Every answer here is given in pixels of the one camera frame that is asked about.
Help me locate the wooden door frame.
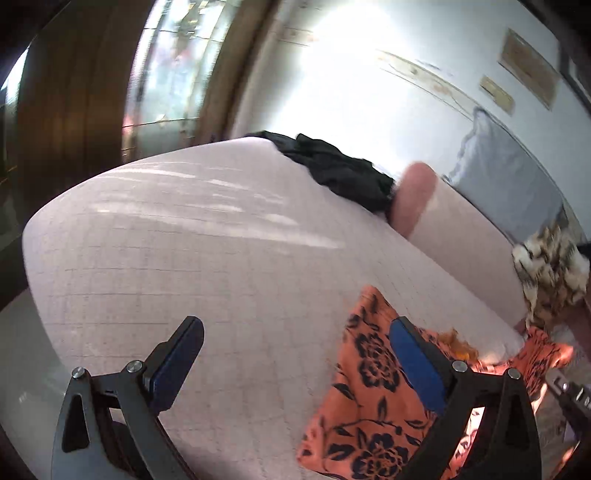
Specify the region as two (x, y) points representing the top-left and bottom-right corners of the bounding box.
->
(0, 0), (282, 241)

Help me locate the orange floral long-sleeve shirt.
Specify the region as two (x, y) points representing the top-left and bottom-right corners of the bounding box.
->
(295, 285), (575, 480)

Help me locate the pink and white bolster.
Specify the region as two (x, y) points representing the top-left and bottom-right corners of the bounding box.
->
(390, 161), (529, 344)

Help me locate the grey pillow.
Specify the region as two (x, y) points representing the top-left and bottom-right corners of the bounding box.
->
(443, 107), (571, 245)

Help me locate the pink quilted bed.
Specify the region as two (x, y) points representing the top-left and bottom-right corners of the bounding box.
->
(21, 136), (527, 480)

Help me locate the beige double wall switch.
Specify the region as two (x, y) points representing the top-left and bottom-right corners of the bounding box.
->
(480, 76), (515, 115)

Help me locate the brown floral fleece blanket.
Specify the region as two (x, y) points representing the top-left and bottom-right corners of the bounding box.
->
(512, 222), (591, 328)

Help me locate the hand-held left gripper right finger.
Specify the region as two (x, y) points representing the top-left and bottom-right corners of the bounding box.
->
(389, 316), (542, 480)

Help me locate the stained glass door panel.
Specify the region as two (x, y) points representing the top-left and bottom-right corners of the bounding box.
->
(121, 0), (241, 162)

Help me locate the beige wall plaque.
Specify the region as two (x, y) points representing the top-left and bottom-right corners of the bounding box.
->
(501, 28), (560, 110)

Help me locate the black cloth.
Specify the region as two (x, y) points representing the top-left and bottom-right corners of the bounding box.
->
(245, 130), (399, 214)

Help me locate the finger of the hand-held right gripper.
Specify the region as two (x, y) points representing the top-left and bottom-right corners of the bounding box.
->
(545, 369), (591, 457)

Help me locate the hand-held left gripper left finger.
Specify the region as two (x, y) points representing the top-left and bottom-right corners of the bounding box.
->
(51, 316), (205, 480)

